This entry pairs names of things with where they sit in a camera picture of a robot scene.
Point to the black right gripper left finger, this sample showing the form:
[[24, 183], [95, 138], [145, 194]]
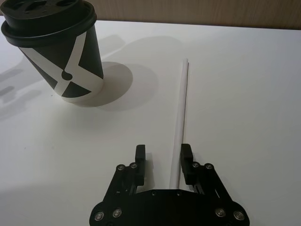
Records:
[[140, 164]]

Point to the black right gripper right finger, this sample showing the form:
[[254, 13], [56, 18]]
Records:
[[187, 164]]

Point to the white paper-wrapped straw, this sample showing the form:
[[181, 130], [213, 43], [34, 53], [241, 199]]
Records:
[[181, 117]]

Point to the black and white paper cup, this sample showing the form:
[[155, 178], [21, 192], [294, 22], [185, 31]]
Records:
[[87, 58]]

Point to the black plastic cup lid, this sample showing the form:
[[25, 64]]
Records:
[[47, 16]]

